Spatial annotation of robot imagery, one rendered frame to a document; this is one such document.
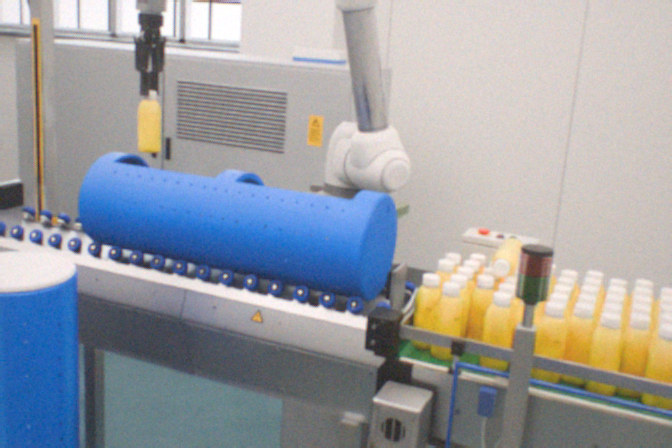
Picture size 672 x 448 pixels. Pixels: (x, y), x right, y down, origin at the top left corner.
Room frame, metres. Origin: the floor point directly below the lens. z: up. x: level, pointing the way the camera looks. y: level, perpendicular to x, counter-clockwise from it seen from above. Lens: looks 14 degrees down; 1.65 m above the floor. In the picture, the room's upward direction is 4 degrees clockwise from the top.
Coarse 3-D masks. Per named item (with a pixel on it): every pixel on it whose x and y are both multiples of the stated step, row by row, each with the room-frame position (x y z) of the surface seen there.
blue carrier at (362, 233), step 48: (96, 192) 2.10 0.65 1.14; (144, 192) 2.05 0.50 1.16; (192, 192) 2.00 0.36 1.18; (240, 192) 1.96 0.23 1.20; (288, 192) 1.93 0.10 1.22; (96, 240) 2.14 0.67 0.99; (144, 240) 2.04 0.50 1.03; (192, 240) 1.96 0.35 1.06; (240, 240) 1.90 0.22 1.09; (288, 240) 1.85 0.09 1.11; (336, 240) 1.81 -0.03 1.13; (384, 240) 1.93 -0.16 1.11; (336, 288) 1.83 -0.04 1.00
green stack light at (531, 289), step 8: (520, 280) 1.39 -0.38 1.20; (528, 280) 1.38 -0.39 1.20; (536, 280) 1.37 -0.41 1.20; (544, 280) 1.37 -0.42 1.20; (520, 288) 1.39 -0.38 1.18; (528, 288) 1.38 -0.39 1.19; (536, 288) 1.37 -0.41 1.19; (544, 288) 1.38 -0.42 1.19; (520, 296) 1.38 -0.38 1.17; (528, 296) 1.37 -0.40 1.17; (536, 296) 1.37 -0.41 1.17; (544, 296) 1.38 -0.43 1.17
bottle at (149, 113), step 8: (144, 104) 2.23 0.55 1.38; (152, 104) 2.23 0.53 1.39; (144, 112) 2.22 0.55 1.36; (152, 112) 2.22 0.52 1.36; (160, 112) 2.25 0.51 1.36; (144, 120) 2.22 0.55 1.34; (152, 120) 2.22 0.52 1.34; (160, 120) 2.25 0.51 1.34; (144, 128) 2.22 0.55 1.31; (152, 128) 2.22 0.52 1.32; (160, 128) 2.25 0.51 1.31; (144, 136) 2.22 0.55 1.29; (152, 136) 2.22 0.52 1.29; (160, 136) 2.25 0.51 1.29; (144, 144) 2.22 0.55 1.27; (152, 144) 2.22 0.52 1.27; (160, 144) 2.25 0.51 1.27; (144, 152) 2.23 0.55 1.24; (152, 152) 2.23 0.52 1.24
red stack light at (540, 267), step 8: (520, 256) 1.40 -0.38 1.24; (528, 256) 1.38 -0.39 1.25; (552, 256) 1.39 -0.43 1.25; (520, 264) 1.40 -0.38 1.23; (528, 264) 1.38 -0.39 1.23; (536, 264) 1.37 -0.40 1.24; (544, 264) 1.37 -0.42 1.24; (552, 264) 1.39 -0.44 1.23; (520, 272) 1.39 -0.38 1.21; (528, 272) 1.38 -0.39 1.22; (536, 272) 1.37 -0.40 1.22; (544, 272) 1.37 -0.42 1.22
